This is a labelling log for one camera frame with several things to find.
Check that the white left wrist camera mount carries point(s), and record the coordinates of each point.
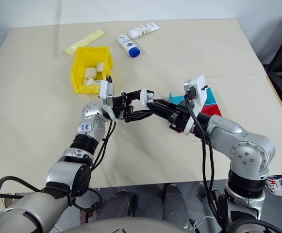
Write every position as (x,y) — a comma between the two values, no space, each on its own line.
(104,91)

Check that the teal and red box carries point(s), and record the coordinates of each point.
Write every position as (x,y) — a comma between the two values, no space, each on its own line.
(211,109)

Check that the yellow plastic bin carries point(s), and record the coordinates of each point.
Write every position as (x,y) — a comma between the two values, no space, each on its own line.
(80,60)

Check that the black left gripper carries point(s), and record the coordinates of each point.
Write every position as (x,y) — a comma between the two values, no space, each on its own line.
(120,106)

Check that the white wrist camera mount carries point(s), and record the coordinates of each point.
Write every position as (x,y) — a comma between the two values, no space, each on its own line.
(104,91)
(199,85)

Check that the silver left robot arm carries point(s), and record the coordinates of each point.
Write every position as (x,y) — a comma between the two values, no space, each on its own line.
(60,170)

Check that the pale yellow flat packet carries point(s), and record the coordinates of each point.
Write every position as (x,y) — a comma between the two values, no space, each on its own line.
(85,41)

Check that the silver robot torso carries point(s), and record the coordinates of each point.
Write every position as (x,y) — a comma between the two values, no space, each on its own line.
(131,225)

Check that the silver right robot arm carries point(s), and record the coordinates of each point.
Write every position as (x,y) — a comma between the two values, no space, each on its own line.
(228,131)

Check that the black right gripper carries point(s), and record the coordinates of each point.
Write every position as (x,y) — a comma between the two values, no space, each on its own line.
(180,116)

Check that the white bottle with blue cap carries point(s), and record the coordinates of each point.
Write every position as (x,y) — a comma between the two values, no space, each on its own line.
(127,44)

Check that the white and red sneaker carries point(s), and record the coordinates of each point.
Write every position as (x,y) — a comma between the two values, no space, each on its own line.
(275,185)

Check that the white Dove tube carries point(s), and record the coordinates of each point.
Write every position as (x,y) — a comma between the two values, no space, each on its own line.
(143,31)

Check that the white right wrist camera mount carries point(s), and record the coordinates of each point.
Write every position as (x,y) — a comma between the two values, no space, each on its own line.
(199,85)

